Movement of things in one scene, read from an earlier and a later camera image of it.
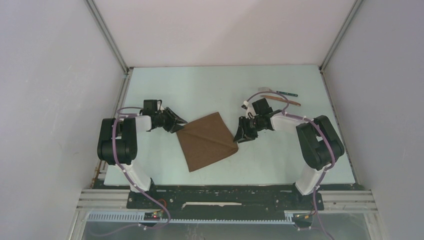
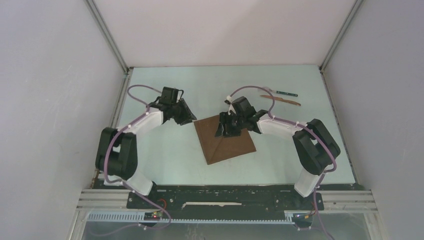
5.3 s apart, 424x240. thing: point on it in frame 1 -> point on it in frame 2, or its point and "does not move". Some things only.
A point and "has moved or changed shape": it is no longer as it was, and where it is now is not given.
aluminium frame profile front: x=98 y=200 does not move
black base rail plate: x=223 y=198 does not move
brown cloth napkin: x=205 y=140 has moved or changed shape
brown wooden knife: x=281 y=99 does not move
